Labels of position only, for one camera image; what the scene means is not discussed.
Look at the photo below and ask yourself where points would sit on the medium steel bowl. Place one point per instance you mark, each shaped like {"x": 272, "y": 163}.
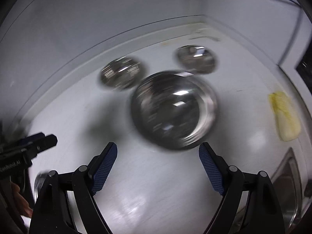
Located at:
{"x": 122, "y": 73}

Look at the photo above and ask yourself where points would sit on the steel kitchen sink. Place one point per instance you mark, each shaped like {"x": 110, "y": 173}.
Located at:
{"x": 288, "y": 187}

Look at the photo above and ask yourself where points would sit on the large steel plate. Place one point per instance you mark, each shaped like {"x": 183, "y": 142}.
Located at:
{"x": 38, "y": 183}

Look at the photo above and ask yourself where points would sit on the white microwave oven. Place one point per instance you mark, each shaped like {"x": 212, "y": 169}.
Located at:
{"x": 304, "y": 68}

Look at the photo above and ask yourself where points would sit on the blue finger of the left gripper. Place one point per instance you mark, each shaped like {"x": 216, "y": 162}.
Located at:
{"x": 29, "y": 139}

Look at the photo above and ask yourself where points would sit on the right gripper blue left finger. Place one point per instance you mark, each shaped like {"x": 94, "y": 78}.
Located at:
{"x": 51, "y": 213}

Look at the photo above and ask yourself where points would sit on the small steel bowl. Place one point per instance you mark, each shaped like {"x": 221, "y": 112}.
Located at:
{"x": 196, "y": 58}

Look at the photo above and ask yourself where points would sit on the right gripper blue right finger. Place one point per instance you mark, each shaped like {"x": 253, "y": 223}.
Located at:
{"x": 262, "y": 211}

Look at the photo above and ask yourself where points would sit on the person's left hand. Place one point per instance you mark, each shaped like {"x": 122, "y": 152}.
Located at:
{"x": 22, "y": 205}

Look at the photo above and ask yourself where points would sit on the large steel bowl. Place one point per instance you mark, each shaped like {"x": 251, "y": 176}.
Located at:
{"x": 175, "y": 110}

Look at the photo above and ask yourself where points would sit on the yellow napa cabbage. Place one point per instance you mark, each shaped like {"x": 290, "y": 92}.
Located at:
{"x": 287, "y": 121}

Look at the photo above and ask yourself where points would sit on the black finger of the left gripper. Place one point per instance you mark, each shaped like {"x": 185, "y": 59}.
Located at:
{"x": 41, "y": 144}

